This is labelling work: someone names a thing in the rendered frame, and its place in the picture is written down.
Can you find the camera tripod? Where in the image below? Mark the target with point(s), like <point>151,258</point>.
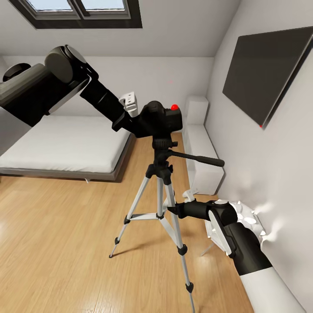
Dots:
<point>162,170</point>

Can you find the digital camera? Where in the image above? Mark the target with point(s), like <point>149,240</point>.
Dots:
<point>154,119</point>

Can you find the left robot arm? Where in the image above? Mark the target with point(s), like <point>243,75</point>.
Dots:
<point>27,93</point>

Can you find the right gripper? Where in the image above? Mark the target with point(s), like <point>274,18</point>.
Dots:
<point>185,209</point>

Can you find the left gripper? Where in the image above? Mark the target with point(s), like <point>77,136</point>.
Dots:
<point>111,108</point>

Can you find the wall mounted tv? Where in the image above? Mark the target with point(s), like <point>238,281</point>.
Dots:
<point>261,66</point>

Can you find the bookcase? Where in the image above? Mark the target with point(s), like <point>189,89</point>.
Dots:
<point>196,142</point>

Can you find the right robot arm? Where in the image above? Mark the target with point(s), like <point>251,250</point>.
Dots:
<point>266,290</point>

